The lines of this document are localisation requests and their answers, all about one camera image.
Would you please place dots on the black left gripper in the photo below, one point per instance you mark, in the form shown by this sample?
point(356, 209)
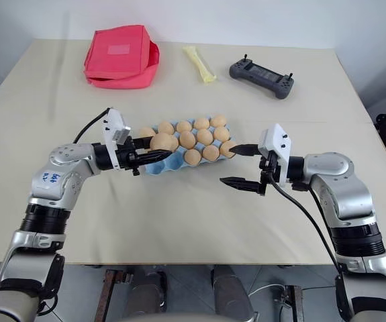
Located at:
point(127, 159)

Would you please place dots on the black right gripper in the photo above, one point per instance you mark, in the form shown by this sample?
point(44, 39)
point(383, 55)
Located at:
point(266, 167)

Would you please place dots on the tan egg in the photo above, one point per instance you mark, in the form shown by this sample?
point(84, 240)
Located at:
point(192, 156)
point(219, 120)
point(204, 135)
point(227, 148)
point(210, 152)
point(163, 141)
point(221, 133)
point(201, 123)
point(187, 139)
point(146, 131)
point(166, 127)
point(184, 126)

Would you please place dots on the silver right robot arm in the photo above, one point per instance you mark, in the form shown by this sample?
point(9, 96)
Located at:
point(340, 181)

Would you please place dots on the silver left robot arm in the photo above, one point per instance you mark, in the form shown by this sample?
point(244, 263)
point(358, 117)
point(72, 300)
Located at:
point(58, 181)

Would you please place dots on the blue egg tray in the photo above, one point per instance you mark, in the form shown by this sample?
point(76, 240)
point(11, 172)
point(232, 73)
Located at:
point(166, 166)

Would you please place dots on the grey handheld controller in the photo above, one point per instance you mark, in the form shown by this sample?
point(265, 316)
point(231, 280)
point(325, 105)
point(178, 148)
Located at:
point(263, 77)

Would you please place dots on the red fabric bag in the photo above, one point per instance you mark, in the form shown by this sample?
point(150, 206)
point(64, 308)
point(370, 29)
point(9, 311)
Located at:
point(119, 57)

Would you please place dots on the yellow plastic packet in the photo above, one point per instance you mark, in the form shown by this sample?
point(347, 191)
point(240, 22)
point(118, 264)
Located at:
point(201, 65)

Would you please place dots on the dark rounded shape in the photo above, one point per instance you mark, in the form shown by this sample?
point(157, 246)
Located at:
point(228, 288)
point(150, 288)

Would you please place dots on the rusty metal bar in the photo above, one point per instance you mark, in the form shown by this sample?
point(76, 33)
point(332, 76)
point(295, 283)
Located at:
point(110, 292)
point(295, 302)

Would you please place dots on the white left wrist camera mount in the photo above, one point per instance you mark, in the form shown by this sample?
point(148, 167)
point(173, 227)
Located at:
point(113, 134)

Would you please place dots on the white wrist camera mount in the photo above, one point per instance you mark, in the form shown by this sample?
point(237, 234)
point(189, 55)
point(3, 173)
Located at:
point(113, 134)
point(280, 147)

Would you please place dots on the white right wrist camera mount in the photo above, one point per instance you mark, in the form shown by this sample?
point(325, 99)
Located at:
point(280, 147)

